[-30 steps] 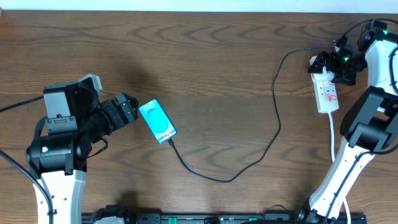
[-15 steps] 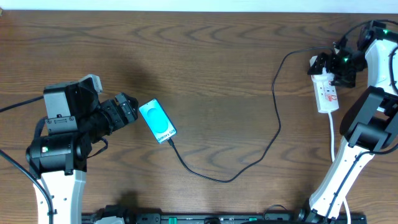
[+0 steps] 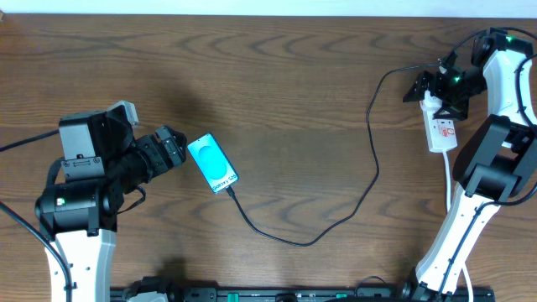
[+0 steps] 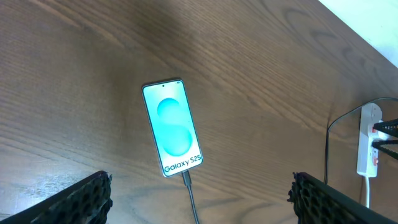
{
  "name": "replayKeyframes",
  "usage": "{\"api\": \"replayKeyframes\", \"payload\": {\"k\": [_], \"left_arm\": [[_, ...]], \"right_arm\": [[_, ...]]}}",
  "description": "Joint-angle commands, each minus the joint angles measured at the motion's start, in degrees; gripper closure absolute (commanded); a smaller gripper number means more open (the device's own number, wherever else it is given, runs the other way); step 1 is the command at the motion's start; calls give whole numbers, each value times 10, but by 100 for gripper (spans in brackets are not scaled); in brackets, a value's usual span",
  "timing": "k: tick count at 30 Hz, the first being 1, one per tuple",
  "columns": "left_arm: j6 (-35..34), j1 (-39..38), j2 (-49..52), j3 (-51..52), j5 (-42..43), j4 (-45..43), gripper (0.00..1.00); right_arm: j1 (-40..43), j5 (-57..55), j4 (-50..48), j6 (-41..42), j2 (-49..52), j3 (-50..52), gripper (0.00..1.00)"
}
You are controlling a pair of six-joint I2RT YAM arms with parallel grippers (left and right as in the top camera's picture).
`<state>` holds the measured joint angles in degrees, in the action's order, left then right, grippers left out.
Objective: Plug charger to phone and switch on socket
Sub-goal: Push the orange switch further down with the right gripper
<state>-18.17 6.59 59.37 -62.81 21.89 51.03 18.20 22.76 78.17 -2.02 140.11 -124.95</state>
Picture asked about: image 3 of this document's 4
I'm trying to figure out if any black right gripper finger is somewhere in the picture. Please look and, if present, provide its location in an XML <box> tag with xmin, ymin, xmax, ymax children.
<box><xmin>403</xmin><ymin>71</ymin><xmax>433</xmax><ymax>102</ymax></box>
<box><xmin>433</xmin><ymin>106</ymin><xmax>468</xmax><ymax>121</ymax></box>

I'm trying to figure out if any blue Galaxy smartphone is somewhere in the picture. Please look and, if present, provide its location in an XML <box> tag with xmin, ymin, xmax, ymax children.
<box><xmin>187</xmin><ymin>133</ymin><xmax>239</xmax><ymax>194</ymax></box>

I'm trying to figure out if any black charger cable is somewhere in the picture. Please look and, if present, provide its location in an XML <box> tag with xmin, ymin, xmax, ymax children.
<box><xmin>225</xmin><ymin>62</ymin><xmax>441</xmax><ymax>247</ymax></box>

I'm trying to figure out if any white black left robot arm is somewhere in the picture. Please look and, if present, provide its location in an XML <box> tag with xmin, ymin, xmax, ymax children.
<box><xmin>35</xmin><ymin>105</ymin><xmax>187</xmax><ymax>301</ymax></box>

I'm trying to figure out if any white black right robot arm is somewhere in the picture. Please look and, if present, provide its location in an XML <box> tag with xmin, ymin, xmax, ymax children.
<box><xmin>399</xmin><ymin>27</ymin><xmax>536</xmax><ymax>301</ymax></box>

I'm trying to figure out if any white power strip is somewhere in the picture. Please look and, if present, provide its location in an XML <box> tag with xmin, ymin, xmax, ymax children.
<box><xmin>420</xmin><ymin>91</ymin><xmax>457</xmax><ymax>154</ymax></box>

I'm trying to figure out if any white power strip cord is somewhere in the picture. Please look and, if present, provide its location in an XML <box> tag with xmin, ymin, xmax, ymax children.
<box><xmin>441</xmin><ymin>151</ymin><xmax>475</xmax><ymax>302</ymax></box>

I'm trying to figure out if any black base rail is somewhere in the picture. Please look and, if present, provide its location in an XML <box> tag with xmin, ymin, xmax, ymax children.
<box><xmin>110</xmin><ymin>276</ymin><xmax>496</xmax><ymax>302</ymax></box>

